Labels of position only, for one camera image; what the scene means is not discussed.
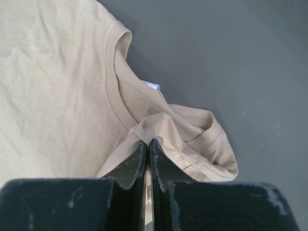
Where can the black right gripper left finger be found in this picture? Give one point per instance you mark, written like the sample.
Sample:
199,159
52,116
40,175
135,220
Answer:
130,171

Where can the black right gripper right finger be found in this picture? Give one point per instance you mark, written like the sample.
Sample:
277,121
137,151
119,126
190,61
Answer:
163,169

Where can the beige t shirt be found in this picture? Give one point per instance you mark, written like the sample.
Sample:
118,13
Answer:
71,110

